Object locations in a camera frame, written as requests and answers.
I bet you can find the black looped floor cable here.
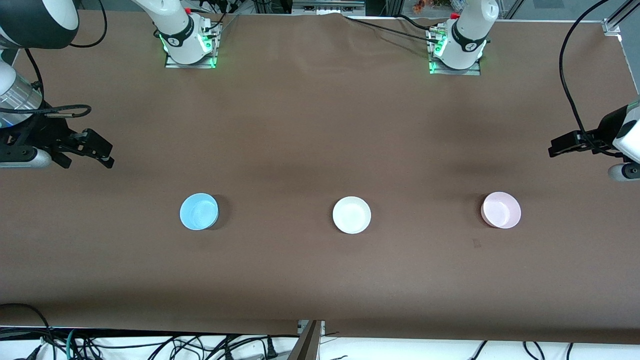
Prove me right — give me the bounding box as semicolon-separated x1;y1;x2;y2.
0;302;53;351

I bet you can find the pink plastic bowl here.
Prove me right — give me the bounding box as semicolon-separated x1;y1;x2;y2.
480;191;522;230

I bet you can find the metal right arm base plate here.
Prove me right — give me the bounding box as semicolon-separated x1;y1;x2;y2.
164;22;221;69

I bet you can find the blue plastic bowl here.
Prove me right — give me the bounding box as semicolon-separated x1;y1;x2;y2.
179;192;220;231

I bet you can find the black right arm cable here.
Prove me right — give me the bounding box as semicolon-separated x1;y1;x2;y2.
0;0;108;119

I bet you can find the metal post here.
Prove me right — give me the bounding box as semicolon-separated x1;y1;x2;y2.
287;320;326;360

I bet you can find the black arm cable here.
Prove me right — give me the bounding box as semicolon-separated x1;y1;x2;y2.
0;0;108;119
559;0;626;158

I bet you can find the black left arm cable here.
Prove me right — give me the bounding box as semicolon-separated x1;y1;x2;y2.
559;0;626;158

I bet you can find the short black table cable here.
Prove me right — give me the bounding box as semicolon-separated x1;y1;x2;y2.
395;14;432;30

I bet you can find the brown table cover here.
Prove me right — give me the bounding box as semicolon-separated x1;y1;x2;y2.
0;10;640;346

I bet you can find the white plastic bowl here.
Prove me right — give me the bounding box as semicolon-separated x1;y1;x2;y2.
332;196;372;235

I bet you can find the aluminium rack frame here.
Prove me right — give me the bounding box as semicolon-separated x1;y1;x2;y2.
291;0;367;16

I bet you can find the aluminium frame profile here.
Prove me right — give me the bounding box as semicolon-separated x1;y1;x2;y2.
602;0;640;36

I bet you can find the long black table cable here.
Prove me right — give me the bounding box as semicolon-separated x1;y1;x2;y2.
344;17;441;42

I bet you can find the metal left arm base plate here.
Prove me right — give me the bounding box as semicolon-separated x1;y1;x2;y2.
427;27;482;76

